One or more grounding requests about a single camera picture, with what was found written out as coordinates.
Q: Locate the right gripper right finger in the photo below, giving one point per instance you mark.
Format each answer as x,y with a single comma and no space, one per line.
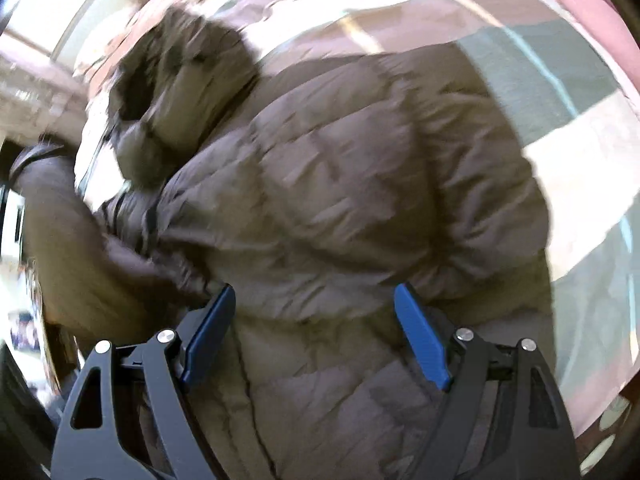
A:
529,436

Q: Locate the olive hooded puffer jacket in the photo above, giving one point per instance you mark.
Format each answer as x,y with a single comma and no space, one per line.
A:
314,193

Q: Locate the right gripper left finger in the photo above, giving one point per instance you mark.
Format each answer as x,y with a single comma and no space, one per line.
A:
128,415

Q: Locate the folded pink blanket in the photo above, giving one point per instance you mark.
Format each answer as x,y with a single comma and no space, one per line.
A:
605,24

